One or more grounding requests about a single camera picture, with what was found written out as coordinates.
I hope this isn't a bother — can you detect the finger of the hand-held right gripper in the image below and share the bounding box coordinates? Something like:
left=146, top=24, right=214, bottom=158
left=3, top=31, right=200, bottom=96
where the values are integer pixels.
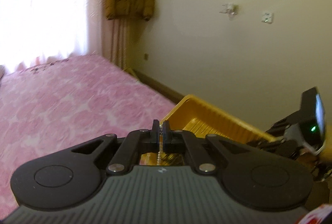
left=248, top=137, right=299, bottom=160

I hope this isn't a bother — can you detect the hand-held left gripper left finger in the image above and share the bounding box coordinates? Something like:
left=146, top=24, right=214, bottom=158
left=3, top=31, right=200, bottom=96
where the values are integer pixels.
left=70, top=120, right=160, bottom=175

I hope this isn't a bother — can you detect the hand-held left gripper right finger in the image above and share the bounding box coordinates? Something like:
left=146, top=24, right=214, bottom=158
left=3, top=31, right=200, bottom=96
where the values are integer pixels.
left=162, top=121, right=262, bottom=175

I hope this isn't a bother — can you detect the white pearl necklace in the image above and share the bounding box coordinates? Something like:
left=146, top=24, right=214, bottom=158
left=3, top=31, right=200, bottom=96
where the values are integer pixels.
left=156, top=127, right=165, bottom=166

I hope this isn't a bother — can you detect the yellow plastic tray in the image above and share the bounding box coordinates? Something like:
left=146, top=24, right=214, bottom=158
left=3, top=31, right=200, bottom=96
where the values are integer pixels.
left=140, top=94, right=279, bottom=166

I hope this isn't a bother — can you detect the person's right hand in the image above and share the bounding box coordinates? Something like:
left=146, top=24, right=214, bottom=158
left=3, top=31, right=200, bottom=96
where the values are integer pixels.
left=311, top=146, right=332, bottom=183

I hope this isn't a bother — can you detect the wooden baseboard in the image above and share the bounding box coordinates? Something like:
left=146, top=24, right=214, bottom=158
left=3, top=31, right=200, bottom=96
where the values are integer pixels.
left=130, top=69, right=186, bottom=104

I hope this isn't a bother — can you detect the red white printed cloth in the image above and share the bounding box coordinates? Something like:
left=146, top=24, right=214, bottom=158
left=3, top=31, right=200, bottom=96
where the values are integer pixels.
left=296, top=205, right=332, bottom=224

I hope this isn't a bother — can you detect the pink floral blanket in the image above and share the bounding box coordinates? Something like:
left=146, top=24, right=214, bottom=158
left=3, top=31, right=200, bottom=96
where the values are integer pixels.
left=0, top=54, right=182, bottom=209

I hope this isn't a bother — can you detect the pink drape curtain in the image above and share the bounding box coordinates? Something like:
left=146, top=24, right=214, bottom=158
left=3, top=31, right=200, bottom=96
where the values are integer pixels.
left=85, top=0, right=138, bottom=71

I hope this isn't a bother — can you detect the sheer white curtain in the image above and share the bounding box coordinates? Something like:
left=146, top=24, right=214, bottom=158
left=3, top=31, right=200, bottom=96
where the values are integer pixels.
left=0, top=0, right=91, bottom=74

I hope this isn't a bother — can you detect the white wall socket with plug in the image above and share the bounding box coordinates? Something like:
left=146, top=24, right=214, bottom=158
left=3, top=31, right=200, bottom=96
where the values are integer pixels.
left=220, top=2, right=238, bottom=20

